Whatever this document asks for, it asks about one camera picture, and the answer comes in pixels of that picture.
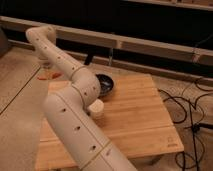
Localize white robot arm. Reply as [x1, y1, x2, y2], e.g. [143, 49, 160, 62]
[26, 26, 137, 171]

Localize white ceramic cup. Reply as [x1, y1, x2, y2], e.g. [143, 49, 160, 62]
[88, 99, 104, 119]

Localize dark blue bowl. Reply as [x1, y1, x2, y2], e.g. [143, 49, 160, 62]
[96, 74, 114, 97]

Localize black floor cables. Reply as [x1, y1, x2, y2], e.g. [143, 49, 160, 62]
[158, 76, 213, 171]

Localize wooden table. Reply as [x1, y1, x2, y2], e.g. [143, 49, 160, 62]
[35, 74, 184, 171]

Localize long wooden shelf rail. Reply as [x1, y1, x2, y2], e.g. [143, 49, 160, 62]
[0, 16, 213, 66]

